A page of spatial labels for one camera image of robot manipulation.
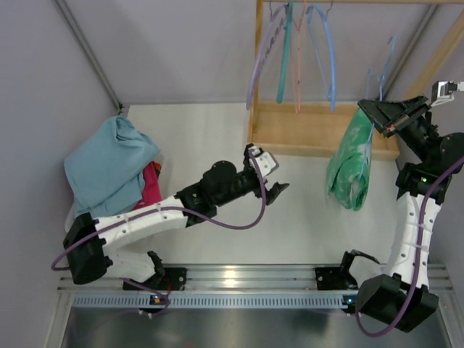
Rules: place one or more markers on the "white perforated laundry basket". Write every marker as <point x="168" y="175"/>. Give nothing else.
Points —
<point x="69" y="219"/>

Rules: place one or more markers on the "pink wire hanger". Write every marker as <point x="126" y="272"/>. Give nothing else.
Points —
<point x="297" y="67"/>

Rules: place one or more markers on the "aluminium rail base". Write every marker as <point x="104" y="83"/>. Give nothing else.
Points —
<point x="248" y="278"/>

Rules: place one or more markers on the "thick blue plastic hanger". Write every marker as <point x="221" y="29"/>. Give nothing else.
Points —
<point x="325" y="55"/>

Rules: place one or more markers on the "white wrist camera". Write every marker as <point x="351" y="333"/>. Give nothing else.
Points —
<point x="256" y="157"/>
<point x="443" y="92"/>

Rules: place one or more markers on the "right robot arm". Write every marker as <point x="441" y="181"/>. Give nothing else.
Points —
<point x="397" y="293"/>

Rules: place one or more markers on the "lilac wavy hanger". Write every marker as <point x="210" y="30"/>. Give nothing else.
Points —
<point x="269" y="38"/>

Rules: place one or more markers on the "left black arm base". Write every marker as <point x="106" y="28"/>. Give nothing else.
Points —
<point x="168" y="279"/>

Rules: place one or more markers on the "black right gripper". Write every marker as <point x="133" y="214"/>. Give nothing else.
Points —
<point x="406" y="117"/>

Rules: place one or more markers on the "green tie-dye trousers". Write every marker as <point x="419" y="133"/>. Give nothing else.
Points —
<point x="348" y="171"/>

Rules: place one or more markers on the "orange garment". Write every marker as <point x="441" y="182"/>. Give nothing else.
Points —
<point x="157" y="166"/>

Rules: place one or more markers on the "grey slotted cable duct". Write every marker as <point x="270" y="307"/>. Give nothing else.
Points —
<point x="215" y="301"/>

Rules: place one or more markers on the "thin blue wire hanger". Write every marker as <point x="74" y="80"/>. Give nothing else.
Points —
<point x="378" y="79"/>

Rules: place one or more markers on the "wooden clothes rack frame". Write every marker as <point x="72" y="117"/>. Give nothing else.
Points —
<point x="316" y="131"/>

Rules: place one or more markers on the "pink garment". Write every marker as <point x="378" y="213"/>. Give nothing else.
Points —
<point x="151" y="191"/>

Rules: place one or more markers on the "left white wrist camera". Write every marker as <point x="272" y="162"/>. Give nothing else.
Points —
<point x="256" y="157"/>

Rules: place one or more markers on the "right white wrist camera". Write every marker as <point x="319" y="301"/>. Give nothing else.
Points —
<point x="443" y="92"/>

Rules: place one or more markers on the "light blue garment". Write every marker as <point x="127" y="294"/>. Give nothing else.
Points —
<point x="105" y="172"/>

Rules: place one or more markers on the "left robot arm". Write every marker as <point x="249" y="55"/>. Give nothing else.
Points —
<point x="95" y="246"/>

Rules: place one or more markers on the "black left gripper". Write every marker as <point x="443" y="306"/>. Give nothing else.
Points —
<point x="264" y="184"/>

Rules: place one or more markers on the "teal plastic hanger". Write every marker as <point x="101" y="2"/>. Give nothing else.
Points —
<point x="288" y="25"/>

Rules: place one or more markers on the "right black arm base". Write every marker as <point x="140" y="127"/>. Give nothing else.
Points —
<point x="334" y="278"/>

